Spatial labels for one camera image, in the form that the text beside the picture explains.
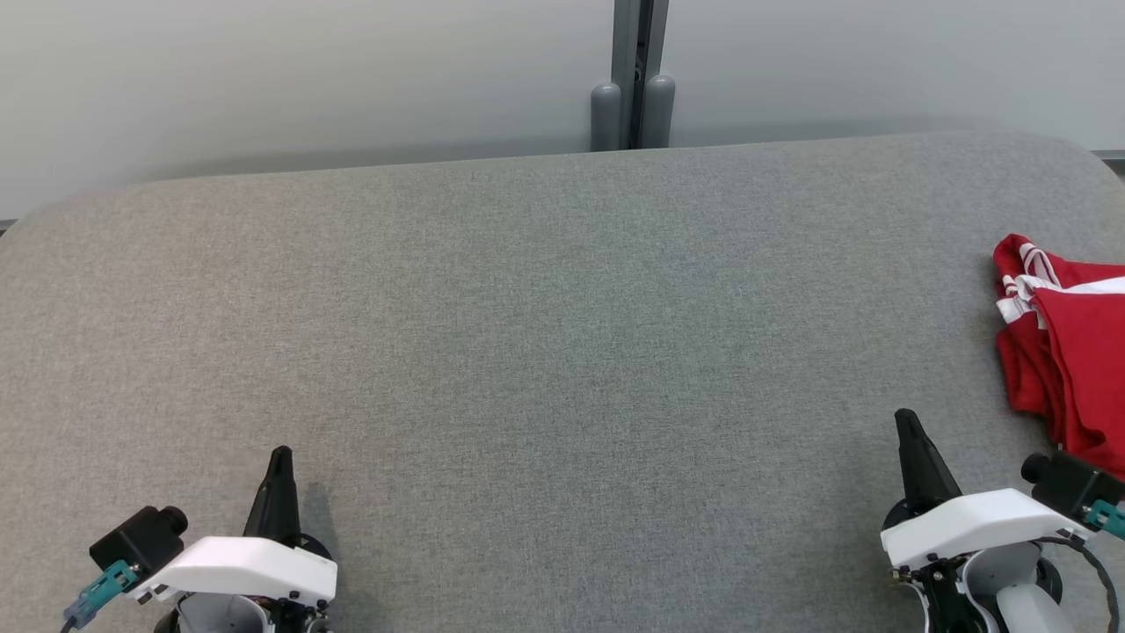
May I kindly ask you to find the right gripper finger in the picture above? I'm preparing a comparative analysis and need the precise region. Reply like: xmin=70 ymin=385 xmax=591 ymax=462
xmin=894 ymin=409 xmax=963 ymax=513

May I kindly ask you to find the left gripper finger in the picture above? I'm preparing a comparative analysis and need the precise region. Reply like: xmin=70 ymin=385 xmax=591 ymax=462
xmin=243 ymin=446 xmax=301 ymax=542

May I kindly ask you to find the red jersey with white sleeves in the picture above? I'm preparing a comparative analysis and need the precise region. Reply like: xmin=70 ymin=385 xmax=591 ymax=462
xmin=993 ymin=233 xmax=1125 ymax=418

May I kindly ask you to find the grey cylinder post cap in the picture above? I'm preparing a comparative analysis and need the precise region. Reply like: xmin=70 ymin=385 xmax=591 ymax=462
xmin=591 ymin=83 xmax=622 ymax=152
xmin=644 ymin=75 xmax=676 ymax=149

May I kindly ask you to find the grey metal partition post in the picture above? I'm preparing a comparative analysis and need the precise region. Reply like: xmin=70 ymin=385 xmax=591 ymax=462
xmin=613 ymin=0 xmax=671 ymax=150

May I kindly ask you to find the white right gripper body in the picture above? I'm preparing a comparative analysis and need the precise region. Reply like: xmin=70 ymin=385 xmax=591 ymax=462
xmin=882 ymin=488 xmax=1091 ymax=571

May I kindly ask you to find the teal left camera cable plug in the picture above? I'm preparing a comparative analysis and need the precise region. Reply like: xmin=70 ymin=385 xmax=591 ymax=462
xmin=62 ymin=561 xmax=142 ymax=633

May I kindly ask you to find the teal right camera cable plug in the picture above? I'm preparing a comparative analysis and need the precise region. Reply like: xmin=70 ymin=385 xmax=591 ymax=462
xmin=1046 ymin=499 xmax=1125 ymax=633

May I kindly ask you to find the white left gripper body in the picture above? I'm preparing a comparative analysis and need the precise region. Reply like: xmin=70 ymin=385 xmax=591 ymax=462
xmin=127 ymin=536 xmax=338 ymax=603

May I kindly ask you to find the teal camera cable plug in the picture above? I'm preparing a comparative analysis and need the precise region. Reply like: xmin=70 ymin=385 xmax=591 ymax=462
xmin=1046 ymin=499 xmax=1125 ymax=633
xmin=62 ymin=561 xmax=142 ymax=633

